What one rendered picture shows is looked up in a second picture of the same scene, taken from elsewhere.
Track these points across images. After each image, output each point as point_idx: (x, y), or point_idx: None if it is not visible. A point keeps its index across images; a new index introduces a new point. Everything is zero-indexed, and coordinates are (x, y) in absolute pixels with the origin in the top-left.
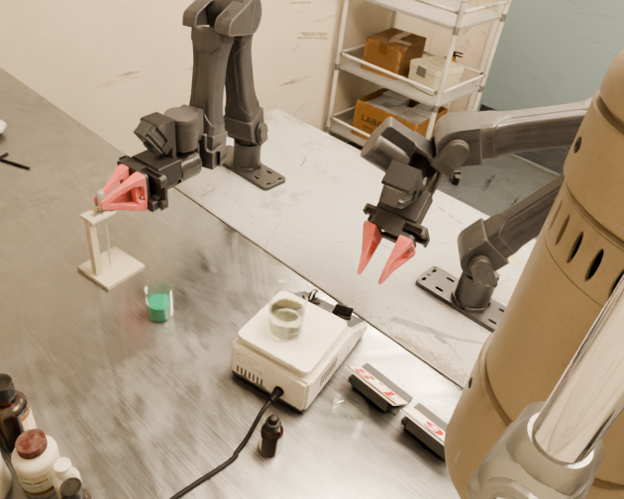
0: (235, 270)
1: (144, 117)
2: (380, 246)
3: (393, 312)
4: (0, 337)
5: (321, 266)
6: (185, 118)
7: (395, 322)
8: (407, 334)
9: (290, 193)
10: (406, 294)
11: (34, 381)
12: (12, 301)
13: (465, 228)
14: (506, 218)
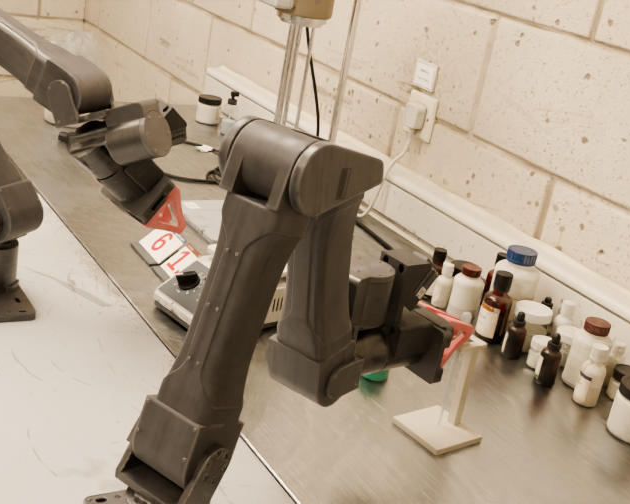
0: (270, 390)
1: (425, 262)
2: (24, 363)
3: (98, 309)
4: (539, 399)
5: (145, 365)
6: (363, 259)
7: (106, 303)
8: (104, 294)
9: (95, 477)
10: (60, 315)
11: (490, 362)
12: (545, 427)
13: (7, 211)
14: (1, 156)
